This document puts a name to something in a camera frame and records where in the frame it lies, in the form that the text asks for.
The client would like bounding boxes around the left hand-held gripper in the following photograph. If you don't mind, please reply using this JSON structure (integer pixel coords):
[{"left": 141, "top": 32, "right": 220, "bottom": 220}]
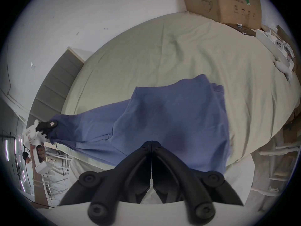
[{"left": 23, "top": 120, "right": 58, "bottom": 175}]

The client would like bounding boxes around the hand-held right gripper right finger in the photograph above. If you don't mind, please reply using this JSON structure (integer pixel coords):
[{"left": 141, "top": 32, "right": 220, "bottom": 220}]
[{"left": 152, "top": 140, "right": 244, "bottom": 225}]

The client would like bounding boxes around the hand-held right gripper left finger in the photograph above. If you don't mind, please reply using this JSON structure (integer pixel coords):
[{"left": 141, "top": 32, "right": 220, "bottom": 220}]
[{"left": 59, "top": 140, "right": 152, "bottom": 226}]

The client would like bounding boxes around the blue shirt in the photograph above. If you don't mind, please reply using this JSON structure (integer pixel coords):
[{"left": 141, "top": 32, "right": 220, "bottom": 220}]
[{"left": 48, "top": 74, "right": 233, "bottom": 174}]

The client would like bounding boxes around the person's left hand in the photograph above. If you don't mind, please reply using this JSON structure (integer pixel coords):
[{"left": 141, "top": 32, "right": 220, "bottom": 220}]
[{"left": 35, "top": 144, "right": 45, "bottom": 165}]

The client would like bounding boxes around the padded grey headboard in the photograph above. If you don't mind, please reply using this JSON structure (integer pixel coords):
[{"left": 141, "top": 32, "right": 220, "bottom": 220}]
[{"left": 26, "top": 47, "right": 85, "bottom": 129}]

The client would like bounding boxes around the bed with beige sheet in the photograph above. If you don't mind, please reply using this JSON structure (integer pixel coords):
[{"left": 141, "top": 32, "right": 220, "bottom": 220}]
[{"left": 60, "top": 11, "right": 301, "bottom": 205}]

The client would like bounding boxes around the large brown cardboard carton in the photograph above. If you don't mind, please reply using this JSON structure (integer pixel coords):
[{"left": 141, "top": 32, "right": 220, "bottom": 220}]
[{"left": 178, "top": 0, "right": 263, "bottom": 30}]

